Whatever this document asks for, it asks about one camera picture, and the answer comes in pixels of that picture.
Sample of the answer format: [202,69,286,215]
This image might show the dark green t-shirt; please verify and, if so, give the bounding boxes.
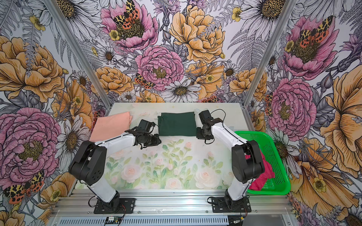
[158,112,197,137]

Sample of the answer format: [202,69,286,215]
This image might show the green plastic laundry basket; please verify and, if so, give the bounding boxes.
[235,131,291,195]

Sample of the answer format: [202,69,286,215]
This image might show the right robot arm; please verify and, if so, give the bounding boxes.
[197,110,265,213]

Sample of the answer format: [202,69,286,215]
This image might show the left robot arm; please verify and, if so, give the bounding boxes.
[68,120,161,214]

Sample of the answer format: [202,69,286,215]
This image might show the folded peach t-shirt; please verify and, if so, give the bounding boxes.
[89,112,133,142]

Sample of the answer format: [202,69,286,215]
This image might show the magenta t-shirt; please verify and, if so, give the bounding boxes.
[249,153,275,191]

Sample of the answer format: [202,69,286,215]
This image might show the small green circuit board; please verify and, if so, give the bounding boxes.
[104,216,123,226]

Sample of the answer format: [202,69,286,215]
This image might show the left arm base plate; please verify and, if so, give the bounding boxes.
[93,198,136,215]

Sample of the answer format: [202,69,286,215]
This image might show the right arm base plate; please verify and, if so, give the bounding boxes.
[207,196,252,213]

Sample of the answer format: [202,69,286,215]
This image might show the aluminium mounting rail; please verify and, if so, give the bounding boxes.
[49,189,298,226]

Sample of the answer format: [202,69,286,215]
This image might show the left aluminium frame post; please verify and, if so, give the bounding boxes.
[44,1,113,111]

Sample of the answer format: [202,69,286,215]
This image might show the aluminium frame post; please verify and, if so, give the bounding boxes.
[44,1,113,111]
[242,0,292,107]

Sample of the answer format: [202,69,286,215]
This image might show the right aluminium frame post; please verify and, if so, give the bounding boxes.
[242,0,292,107]

